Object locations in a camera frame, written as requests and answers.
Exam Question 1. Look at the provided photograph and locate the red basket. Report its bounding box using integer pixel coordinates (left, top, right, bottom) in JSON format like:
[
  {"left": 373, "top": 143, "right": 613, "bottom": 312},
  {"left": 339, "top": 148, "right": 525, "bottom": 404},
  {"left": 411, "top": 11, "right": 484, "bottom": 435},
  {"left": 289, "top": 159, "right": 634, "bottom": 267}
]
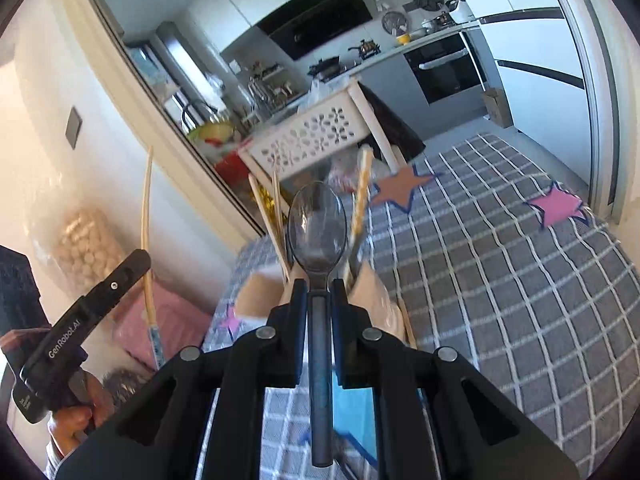
[{"left": 214, "top": 150, "right": 250, "bottom": 186}]

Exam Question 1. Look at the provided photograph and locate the yellow green basin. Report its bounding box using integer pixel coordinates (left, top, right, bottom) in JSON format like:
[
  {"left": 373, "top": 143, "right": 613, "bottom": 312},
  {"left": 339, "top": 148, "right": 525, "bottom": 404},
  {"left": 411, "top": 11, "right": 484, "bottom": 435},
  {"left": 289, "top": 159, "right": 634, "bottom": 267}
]
[{"left": 188, "top": 122, "right": 235, "bottom": 146}]

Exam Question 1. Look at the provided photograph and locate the cardboard box on floor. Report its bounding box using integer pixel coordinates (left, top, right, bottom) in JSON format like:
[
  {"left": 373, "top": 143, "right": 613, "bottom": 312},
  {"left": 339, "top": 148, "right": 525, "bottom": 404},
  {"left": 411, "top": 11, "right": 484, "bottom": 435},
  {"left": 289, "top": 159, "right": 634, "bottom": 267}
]
[{"left": 482, "top": 88, "right": 513, "bottom": 128}]

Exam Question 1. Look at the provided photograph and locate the wooden chopstick pair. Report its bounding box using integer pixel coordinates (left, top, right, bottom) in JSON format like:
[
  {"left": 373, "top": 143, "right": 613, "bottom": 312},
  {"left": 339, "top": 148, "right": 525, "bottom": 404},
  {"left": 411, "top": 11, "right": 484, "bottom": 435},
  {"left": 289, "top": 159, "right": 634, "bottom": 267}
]
[{"left": 343, "top": 145, "right": 373, "bottom": 287}]

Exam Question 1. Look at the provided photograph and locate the white floral storage cart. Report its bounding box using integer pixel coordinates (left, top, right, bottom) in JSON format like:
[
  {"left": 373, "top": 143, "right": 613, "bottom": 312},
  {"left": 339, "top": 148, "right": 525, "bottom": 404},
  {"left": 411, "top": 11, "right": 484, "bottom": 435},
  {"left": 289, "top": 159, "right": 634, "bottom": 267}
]
[{"left": 238, "top": 79, "right": 400, "bottom": 184}]

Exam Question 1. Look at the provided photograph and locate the black built-in oven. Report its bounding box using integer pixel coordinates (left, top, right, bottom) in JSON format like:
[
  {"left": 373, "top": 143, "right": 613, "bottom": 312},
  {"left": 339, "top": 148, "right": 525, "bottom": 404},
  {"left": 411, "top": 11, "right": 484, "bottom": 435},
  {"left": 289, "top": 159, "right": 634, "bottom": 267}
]
[{"left": 404, "top": 32, "right": 486, "bottom": 104}]

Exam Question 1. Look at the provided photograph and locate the person left hand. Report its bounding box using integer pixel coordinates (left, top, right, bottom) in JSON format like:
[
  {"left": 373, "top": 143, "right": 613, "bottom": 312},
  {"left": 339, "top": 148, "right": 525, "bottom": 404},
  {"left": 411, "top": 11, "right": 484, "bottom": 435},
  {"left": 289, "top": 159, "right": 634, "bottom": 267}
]
[{"left": 48, "top": 373, "right": 115, "bottom": 462}]

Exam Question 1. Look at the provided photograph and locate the white refrigerator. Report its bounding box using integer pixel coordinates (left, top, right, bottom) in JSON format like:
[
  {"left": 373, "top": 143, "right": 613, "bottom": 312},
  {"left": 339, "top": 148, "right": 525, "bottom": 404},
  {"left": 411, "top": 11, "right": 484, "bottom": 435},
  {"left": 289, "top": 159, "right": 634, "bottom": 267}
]
[{"left": 465, "top": 0, "right": 591, "bottom": 182}]

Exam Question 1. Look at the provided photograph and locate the black range hood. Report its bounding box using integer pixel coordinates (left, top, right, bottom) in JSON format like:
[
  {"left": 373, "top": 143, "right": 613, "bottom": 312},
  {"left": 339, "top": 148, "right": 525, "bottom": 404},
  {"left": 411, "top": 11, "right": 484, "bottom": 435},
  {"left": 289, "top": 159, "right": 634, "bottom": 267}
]
[{"left": 257, "top": 0, "right": 372, "bottom": 61}]

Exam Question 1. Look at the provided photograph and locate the grey wall switch plate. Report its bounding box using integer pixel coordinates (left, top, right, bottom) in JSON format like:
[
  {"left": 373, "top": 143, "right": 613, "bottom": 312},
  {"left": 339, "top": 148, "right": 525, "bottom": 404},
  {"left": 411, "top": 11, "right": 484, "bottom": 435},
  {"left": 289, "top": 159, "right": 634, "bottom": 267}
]
[{"left": 65, "top": 107, "right": 82, "bottom": 150}]

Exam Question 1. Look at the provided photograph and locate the grey checked tablecloth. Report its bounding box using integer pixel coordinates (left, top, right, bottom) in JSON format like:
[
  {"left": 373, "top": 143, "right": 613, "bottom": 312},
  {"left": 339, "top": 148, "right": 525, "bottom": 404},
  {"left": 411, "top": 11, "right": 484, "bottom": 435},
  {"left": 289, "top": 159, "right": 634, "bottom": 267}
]
[{"left": 363, "top": 133, "right": 639, "bottom": 477}]

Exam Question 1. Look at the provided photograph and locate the black spoon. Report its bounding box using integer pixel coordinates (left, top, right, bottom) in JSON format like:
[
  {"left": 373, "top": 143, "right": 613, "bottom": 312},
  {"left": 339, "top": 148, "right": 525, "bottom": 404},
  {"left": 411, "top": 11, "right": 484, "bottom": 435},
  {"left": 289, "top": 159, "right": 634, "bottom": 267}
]
[
  {"left": 347, "top": 234, "right": 366, "bottom": 278},
  {"left": 288, "top": 181, "right": 347, "bottom": 468}
]

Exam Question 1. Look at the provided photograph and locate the white plastic utensil holder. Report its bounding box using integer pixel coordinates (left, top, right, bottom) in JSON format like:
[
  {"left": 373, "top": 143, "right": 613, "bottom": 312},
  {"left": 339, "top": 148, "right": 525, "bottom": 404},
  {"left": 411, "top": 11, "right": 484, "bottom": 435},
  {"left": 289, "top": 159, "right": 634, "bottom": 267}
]
[{"left": 234, "top": 259, "right": 407, "bottom": 346}]

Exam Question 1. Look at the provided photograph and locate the pink plastic stool stack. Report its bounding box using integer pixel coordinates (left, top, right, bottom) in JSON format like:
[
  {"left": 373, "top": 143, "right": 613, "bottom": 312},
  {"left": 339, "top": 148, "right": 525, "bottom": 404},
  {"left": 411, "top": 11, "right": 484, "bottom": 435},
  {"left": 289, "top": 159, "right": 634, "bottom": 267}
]
[{"left": 113, "top": 282, "right": 212, "bottom": 370}]

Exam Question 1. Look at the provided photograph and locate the bag of white balls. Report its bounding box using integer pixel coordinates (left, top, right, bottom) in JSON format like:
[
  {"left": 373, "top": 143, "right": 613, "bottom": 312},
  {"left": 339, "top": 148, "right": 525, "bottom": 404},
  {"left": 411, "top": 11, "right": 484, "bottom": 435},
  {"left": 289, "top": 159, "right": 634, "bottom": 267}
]
[{"left": 37, "top": 207, "right": 125, "bottom": 295}]

